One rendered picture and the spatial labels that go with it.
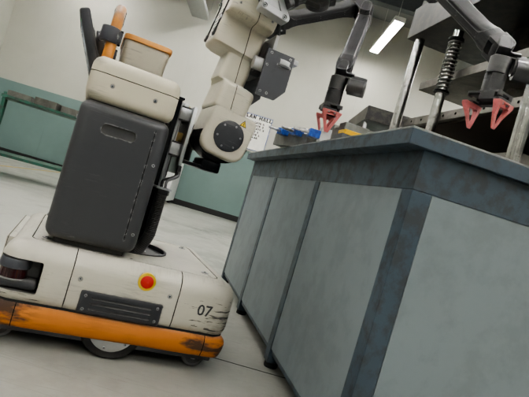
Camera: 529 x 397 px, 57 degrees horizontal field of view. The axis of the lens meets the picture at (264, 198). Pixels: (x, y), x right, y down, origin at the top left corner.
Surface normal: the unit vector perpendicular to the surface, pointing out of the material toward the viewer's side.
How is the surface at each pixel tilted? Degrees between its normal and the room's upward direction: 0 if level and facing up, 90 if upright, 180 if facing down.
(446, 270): 90
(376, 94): 90
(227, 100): 90
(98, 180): 90
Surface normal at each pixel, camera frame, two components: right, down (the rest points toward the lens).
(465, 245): 0.21, 0.06
